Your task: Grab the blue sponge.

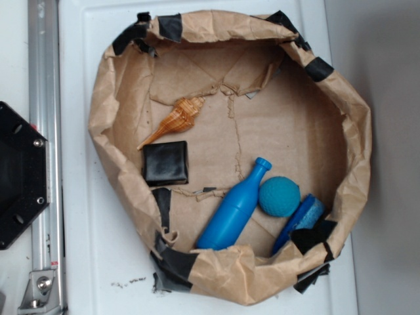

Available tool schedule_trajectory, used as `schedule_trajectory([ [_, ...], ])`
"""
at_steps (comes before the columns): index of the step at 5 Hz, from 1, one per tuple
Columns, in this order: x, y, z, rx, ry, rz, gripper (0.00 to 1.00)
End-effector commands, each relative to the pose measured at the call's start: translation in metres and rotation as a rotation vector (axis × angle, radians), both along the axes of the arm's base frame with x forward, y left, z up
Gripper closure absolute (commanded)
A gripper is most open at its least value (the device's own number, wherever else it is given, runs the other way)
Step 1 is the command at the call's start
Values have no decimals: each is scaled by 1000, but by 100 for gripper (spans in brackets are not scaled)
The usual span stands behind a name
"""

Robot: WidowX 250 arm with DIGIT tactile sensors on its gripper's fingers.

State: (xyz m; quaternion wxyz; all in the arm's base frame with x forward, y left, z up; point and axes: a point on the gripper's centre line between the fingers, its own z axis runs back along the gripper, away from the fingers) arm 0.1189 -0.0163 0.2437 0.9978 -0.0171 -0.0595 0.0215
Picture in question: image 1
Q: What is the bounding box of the blue sponge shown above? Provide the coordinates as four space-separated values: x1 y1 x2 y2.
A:
272 194 326 255

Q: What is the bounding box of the aluminium extrusion rail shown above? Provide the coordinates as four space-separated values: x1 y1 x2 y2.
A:
28 1 68 314

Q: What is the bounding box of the blue rubber ball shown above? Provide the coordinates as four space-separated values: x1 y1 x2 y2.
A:
259 177 301 217

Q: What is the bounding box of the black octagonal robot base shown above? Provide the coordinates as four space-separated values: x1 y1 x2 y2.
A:
1 102 49 250

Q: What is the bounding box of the orange spiral seashell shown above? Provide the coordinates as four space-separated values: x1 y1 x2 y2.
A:
137 96 205 151

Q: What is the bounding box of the brown paper bag bin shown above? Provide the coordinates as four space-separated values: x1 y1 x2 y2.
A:
89 10 372 305

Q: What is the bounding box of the metal corner bracket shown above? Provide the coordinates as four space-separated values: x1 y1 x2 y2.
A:
17 270 60 314

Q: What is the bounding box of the blue plastic toy bottle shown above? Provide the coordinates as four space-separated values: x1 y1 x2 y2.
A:
196 157 272 251

